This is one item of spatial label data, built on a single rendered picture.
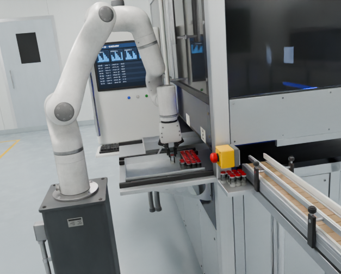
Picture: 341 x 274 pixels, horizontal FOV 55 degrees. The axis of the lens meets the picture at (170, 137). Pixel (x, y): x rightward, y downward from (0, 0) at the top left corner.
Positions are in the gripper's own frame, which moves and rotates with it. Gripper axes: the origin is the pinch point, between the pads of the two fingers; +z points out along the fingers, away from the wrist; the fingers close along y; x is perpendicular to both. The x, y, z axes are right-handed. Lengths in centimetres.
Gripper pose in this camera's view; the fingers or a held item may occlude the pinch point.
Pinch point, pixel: (172, 151)
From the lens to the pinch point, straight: 155.8
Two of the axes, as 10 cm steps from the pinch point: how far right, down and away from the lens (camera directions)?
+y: -9.9, 1.2, -1.2
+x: 1.5, 2.5, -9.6
